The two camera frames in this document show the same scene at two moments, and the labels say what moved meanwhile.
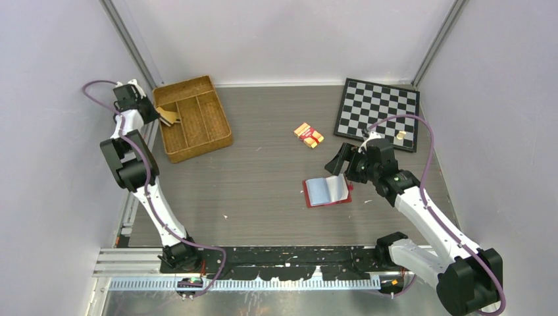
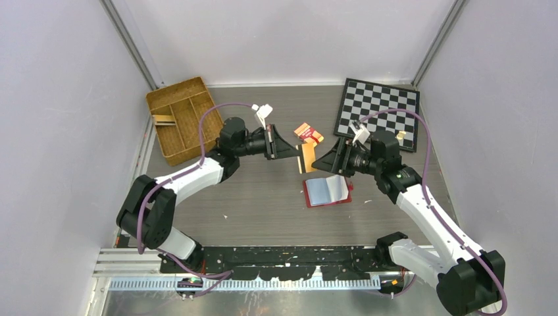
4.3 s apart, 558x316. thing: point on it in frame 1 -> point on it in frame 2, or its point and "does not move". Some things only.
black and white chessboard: [364, 103] does not move
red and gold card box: [308, 135] does not move
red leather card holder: [328, 191] does not move
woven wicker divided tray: [203, 127] does not move
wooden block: [171, 116] -> [308, 156]
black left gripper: [153, 115] -> [276, 147]
